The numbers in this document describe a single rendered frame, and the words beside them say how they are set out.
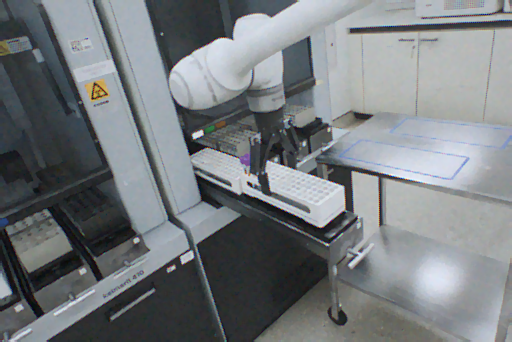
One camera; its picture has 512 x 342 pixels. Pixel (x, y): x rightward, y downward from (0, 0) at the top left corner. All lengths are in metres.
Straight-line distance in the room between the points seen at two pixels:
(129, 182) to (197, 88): 0.50
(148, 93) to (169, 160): 0.21
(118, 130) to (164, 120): 0.14
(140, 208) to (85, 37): 0.49
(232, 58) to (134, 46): 0.45
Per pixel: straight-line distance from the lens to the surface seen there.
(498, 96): 3.13
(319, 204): 0.85
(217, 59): 0.69
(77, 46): 1.02
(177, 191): 1.19
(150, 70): 1.09
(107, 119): 1.05
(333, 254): 0.89
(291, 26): 0.64
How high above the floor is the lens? 1.36
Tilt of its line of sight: 28 degrees down
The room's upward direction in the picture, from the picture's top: 11 degrees counter-clockwise
